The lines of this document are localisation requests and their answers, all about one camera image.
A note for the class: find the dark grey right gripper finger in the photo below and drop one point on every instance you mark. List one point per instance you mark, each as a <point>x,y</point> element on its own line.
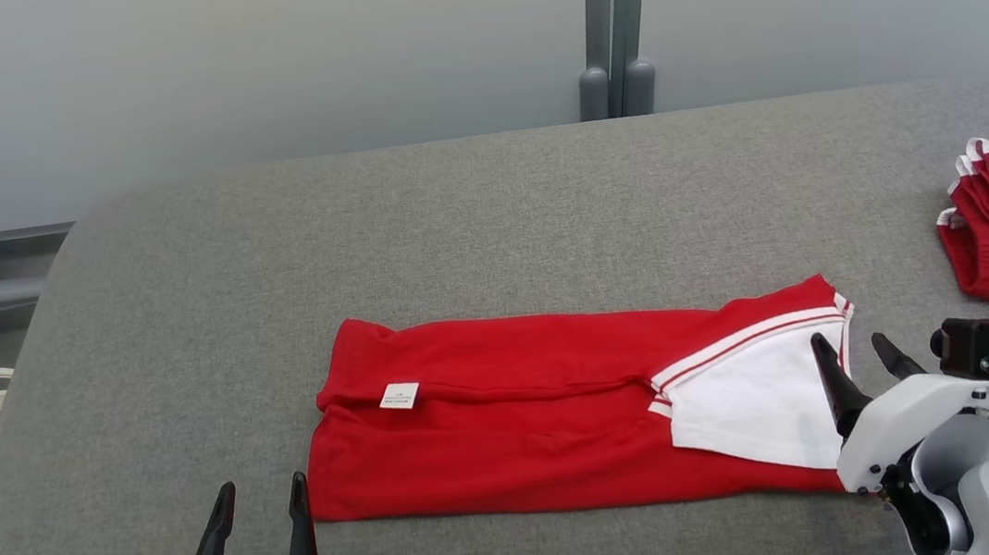
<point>897,357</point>
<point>841,396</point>

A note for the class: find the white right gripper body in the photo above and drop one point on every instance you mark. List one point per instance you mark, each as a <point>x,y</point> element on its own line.
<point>911,416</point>

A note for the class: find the red white basketball jersey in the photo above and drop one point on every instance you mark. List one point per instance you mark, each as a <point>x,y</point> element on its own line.
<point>520,423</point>

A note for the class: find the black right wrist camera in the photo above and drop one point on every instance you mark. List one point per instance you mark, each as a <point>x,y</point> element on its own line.
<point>977,343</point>

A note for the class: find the grey vertical post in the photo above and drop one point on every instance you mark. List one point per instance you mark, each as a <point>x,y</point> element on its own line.
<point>635,19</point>
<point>596,89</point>

